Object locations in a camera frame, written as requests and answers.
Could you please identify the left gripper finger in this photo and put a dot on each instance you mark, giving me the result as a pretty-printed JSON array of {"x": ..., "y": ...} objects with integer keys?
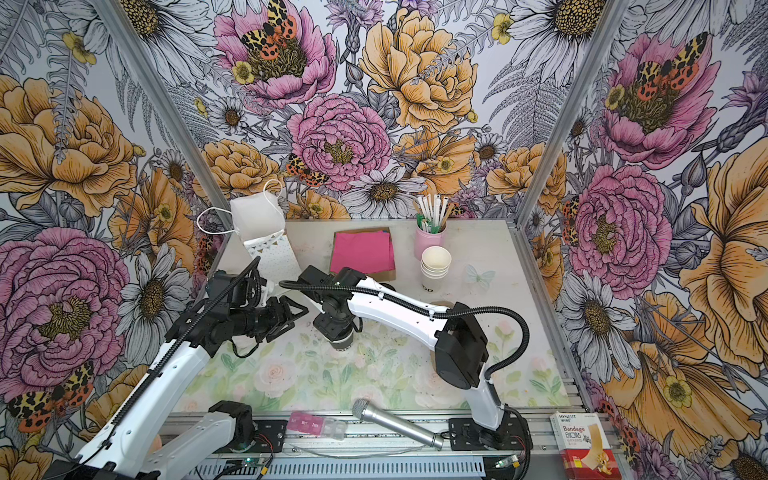
[
  {"x": 283, "y": 307},
  {"x": 283, "y": 325}
]

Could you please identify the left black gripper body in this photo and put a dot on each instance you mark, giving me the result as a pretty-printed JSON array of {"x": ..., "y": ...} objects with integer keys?
[{"x": 257, "y": 322}]

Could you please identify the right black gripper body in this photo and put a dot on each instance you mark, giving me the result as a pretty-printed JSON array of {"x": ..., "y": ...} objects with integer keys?
[{"x": 331, "y": 324}]

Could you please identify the black plastic cup lid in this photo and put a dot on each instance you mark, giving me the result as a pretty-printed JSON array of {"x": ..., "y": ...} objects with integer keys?
[{"x": 349, "y": 332}]

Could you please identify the paper coffee cup black sleeve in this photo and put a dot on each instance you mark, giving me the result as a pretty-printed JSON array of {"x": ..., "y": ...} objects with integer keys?
[{"x": 342, "y": 345}]

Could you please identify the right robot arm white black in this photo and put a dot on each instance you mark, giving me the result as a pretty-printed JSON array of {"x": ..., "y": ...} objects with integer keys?
[{"x": 453, "y": 334}]

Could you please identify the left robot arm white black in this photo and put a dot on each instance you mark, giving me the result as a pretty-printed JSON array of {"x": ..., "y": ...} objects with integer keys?
[{"x": 231, "y": 306}]

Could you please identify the brown cardboard napkin tray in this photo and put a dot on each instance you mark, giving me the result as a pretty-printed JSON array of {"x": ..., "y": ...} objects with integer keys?
[{"x": 384, "y": 277}]

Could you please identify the pink napkin stack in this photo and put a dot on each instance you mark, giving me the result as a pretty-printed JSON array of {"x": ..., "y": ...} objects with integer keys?
[{"x": 362, "y": 252}]

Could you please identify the white paper gift bag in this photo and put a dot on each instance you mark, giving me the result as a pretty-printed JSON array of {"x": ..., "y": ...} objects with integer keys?
[{"x": 258, "y": 230}]

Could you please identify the silver microphone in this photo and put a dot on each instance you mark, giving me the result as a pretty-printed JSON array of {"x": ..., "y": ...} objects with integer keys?
[{"x": 365, "y": 411}]

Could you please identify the pink plastic clip box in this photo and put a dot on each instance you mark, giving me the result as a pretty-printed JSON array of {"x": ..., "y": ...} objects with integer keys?
[{"x": 317, "y": 425}]

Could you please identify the stack of white paper cups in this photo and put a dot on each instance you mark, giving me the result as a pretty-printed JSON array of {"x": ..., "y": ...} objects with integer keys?
[{"x": 435, "y": 264}]

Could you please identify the pink straw holder cup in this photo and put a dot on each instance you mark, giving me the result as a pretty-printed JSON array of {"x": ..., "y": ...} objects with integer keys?
[{"x": 425, "y": 240}]

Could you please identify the bandage box red white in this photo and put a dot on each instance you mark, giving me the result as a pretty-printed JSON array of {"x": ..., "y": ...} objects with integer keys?
[{"x": 584, "y": 447}]

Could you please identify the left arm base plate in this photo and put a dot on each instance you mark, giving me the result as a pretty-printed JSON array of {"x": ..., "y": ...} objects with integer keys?
[{"x": 268, "y": 437}]

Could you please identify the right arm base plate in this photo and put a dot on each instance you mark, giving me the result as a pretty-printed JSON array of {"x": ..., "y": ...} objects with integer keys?
[{"x": 512, "y": 435}]

